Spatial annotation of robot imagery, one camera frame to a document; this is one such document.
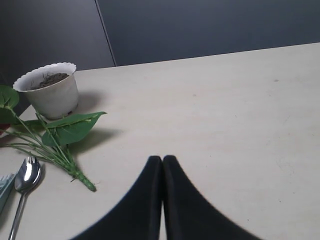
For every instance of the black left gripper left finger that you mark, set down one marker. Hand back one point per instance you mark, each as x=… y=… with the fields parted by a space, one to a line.
x=137 y=216

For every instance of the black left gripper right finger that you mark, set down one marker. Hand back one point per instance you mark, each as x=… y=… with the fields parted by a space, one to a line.
x=188 y=215

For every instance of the green artificial leaf stem bundle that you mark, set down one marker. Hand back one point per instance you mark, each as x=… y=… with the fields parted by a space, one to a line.
x=48 y=141

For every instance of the shiny metal spork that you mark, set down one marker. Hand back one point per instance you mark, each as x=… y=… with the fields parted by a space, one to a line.
x=25 y=181

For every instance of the pale green plastic fork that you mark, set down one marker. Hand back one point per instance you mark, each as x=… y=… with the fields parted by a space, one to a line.
x=6 y=185

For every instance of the white flower pot with soil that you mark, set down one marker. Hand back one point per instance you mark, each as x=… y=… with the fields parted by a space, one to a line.
x=53 y=101

